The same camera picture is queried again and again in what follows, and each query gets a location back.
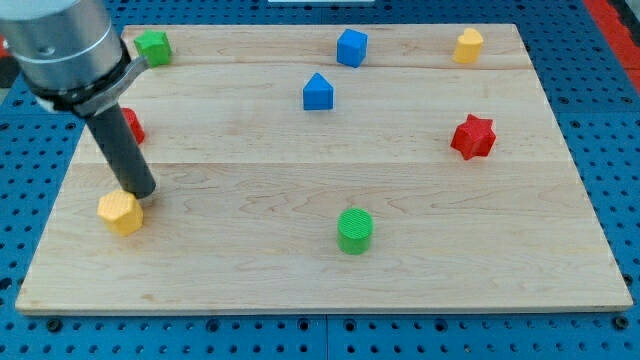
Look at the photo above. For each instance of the yellow heart block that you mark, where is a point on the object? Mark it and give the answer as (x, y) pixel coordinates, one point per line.
(468, 46)

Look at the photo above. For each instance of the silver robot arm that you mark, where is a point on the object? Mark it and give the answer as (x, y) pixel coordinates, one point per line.
(73, 60)

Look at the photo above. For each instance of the green star block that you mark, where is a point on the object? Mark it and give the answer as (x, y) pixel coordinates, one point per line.
(154, 46)

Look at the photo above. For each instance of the red star block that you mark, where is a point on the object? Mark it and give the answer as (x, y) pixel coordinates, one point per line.
(474, 137)

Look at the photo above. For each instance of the red block behind rod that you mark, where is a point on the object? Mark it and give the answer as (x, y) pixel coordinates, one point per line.
(134, 125)

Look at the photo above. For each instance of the yellow hexagon block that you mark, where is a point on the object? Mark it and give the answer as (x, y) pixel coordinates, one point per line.
(121, 212)

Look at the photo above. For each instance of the wooden board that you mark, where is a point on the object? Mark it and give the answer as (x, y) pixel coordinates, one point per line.
(250, 187)

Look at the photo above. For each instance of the green cylinder block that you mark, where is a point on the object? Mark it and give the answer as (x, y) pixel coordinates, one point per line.
(355, 228)

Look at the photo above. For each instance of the blue triangle block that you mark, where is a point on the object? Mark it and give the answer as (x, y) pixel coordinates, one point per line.
(318, 94)

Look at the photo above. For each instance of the blue cube block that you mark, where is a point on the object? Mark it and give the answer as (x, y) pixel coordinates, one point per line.
(351, 48)

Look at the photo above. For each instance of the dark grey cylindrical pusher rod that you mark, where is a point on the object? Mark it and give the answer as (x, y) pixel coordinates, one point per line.
(117, 143)

